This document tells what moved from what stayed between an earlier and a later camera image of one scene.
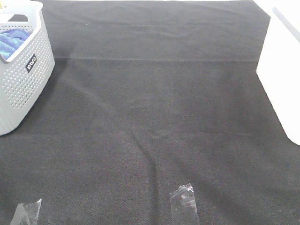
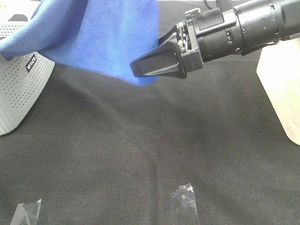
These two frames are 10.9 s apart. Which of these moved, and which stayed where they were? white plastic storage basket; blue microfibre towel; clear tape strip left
Moved: blue microfibre towel
Stayed: clear tape strip left; white plastic storage basket
